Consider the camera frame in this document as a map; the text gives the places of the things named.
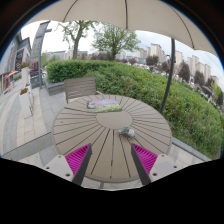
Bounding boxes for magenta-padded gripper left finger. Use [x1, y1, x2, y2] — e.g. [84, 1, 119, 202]
[42, 143, 93, 187]

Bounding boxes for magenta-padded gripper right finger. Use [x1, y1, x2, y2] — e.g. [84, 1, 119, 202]
[130, 143, 183, 187]

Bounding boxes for transparent grey computer mouse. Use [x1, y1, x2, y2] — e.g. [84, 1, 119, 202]
[117, 126, 137, 139]

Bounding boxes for flower landscape print mouse pad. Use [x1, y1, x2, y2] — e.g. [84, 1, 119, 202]
[86, 98, 123, 114]

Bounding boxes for green hedge bank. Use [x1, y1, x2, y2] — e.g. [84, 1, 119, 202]
[45, 59, 224, 159]

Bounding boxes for grey slatted garden chair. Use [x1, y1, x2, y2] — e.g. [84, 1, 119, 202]
[63, 76, 104, 104]

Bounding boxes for white flower planter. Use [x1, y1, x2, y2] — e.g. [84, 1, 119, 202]
[18, 87, 34, 119]

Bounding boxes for beige apartment buildings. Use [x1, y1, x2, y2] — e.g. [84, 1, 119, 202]
[114, 42, 221, 88]

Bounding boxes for tall grey sign pillar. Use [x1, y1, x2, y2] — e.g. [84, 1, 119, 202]
[29, 20, 53, 89]

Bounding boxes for dark shopfront building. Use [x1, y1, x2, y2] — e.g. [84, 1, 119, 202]
[0, 31, 33, 94]

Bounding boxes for full green tree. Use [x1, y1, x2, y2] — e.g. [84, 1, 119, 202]
[91, 23, 142, 62]

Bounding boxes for sparse-leaved tree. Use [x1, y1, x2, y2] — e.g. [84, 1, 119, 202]
[58, 19, 98, 61]

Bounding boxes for beige parasol canopy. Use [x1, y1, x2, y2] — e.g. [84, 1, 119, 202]
[24, 0, 219, 58]

